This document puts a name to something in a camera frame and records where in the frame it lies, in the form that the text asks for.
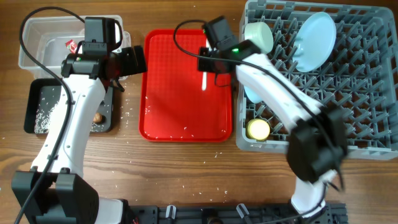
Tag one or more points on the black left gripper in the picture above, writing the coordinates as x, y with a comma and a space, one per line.
130, 68

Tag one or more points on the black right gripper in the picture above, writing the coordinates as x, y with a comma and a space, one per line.
201, 66

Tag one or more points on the white plastic spoon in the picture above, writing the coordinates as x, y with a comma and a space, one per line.
204, 81

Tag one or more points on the green bowl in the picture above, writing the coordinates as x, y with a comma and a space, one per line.
261, 35

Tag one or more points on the light blue bowl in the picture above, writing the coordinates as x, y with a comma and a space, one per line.
252, 96

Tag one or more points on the brown carrot stick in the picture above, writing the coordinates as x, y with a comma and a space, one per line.
98, 118

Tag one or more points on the yellow cup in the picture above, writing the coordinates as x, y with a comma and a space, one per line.
258, 129

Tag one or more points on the light blue plate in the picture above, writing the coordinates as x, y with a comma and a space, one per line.
314, 42

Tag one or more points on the white rice pile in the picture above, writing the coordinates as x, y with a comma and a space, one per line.
43, 119

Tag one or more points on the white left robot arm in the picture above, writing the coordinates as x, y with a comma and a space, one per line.
53, 190

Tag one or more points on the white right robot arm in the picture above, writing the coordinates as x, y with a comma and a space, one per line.
317, 143

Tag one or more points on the black waste tray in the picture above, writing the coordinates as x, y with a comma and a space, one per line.
45, 92

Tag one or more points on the grey dishwasher rack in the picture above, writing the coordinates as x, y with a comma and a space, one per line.
360, 76

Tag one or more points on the red serving tray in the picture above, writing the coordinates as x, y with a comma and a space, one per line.
173, 107

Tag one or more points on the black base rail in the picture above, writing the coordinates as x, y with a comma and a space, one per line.
332, 213

